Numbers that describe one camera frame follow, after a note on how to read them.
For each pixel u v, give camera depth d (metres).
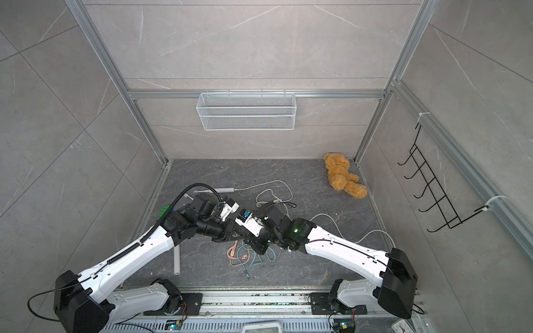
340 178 0.93
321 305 0.73
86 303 0.37
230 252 0.84
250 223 0.63
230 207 0.69
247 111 1.00
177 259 0.82
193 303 0.73
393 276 0.39
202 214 0.59
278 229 0.54
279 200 1.01
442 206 0.64
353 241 0.47
